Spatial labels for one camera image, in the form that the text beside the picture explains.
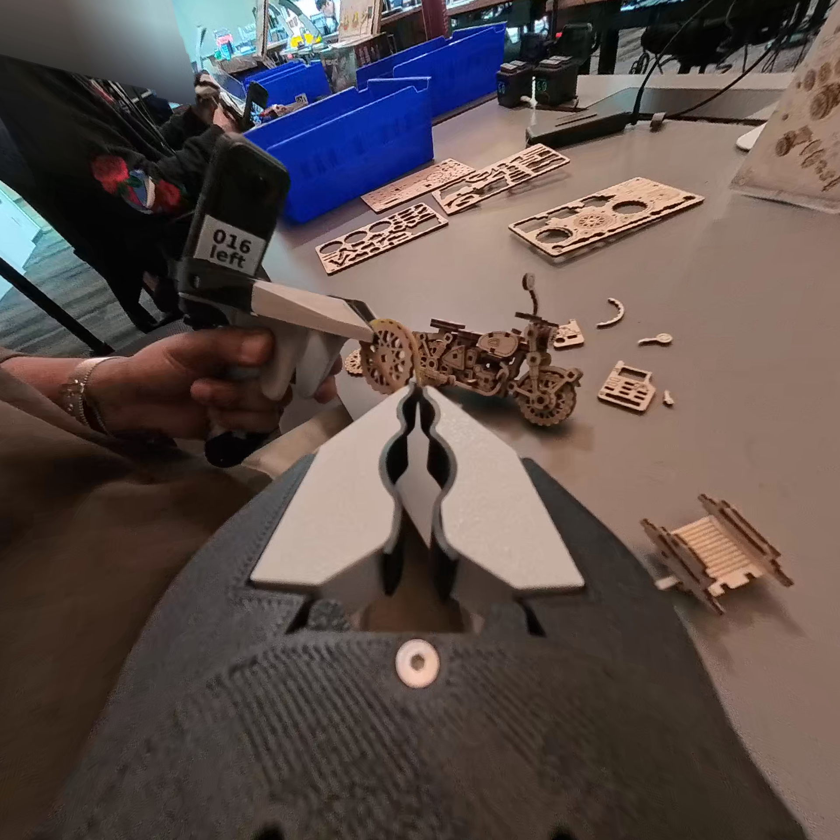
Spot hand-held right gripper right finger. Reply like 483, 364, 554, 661
420, 386, 585, 619

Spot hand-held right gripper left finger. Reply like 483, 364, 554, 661
251, 384, 421, 614

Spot wooden model assembly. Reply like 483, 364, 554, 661
640, 492, 795, 616
413, 271, 585, 429

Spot wooden puzzle sheet with wheels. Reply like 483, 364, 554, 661
507, 176, 706, 259

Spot person's left forearm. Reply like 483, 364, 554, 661
0, 351, 86, 421

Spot grey desk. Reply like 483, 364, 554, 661
262, 71, 840, 836

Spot person's left hand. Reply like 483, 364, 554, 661
97, 327, 342, 442

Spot blue plastic bin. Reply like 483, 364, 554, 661
356, 21, 509, 127
243, 75, 437, 225
241, 59, 333, 110

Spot wooden grid piece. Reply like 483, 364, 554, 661
596, 360, 657, 414

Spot white wristwatch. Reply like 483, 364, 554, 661
59, 355, 127, 429

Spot black battery charger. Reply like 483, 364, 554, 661
532, 56, 580, 109
495, 59, 537, 109

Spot black flat power box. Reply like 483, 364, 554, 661
524, 107, 634, 150

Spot white monitor stand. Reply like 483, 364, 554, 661
576, 71, 796, 153

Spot printed instruction booklet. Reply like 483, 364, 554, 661
729, 61, 840, 215

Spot wooden puzzle frame sheet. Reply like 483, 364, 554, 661
432, 143, 571, 217
314, 202, 450, 276
360, 158, 476, 214

